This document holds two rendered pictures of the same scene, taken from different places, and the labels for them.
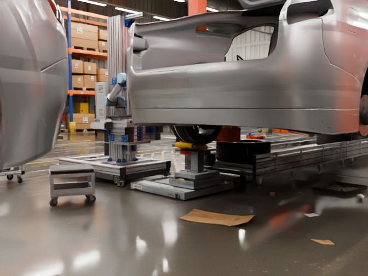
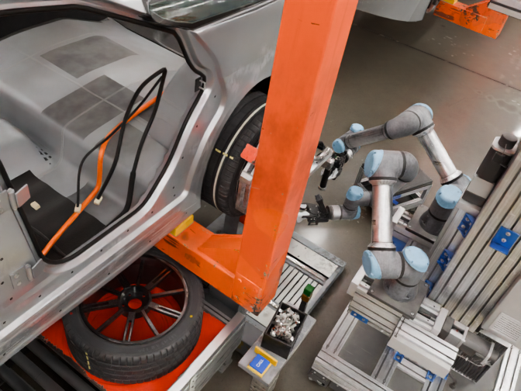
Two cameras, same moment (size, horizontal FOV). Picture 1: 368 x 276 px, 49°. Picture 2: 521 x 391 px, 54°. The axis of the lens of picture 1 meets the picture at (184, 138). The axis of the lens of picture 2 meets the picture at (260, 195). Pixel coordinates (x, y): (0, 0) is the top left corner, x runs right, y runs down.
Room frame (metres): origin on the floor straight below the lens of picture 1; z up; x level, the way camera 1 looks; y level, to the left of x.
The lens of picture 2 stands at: (6.43, -0.66, 2.59)
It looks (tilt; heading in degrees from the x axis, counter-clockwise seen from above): 43 degrees down; 163
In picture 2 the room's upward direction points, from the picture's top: 11 degrees clockwise
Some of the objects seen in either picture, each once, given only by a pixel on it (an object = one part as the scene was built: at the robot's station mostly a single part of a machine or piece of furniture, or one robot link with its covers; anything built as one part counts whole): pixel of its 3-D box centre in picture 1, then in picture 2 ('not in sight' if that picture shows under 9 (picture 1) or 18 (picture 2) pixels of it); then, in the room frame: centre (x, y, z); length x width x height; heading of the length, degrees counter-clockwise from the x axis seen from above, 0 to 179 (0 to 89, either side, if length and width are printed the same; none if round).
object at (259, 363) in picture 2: not in sight; (259, 364); (5.35, -0.17, 0.47); 0.07 x 0.07 x 0.02; 46
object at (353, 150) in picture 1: (333, 149); not in sight; (6.89, -2.54, 0.20); 1.00 x 0.86 x 0.39; 136
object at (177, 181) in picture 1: (197, 180); not in sight; (4.34, -0.14, 0.13); 0.50 x 0.36 x 0.10; 136
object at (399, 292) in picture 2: not in sight; (403, 281); (5.22, 0.43, 0.87); 0.15 x 0.15 x 0.10
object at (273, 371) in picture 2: not in sight; (278, 341); (5.22, -0.06, 0.44); 0.43 x 0.17 x 0.03; 136
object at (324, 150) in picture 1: (307, 155); not in sight; (5.36, -1.63, 0.28); 2.47 x 0.06 x 0.22; 136
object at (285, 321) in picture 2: not in sight; (284, 329); (5.21, -0.04, 0.51); 0.20 x 0.14 x 0.13; 145
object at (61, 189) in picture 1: (71, 184); (391, 188); (3.90, 1.09, 0.17); 0.43 x 0.36 x 0.34; 110
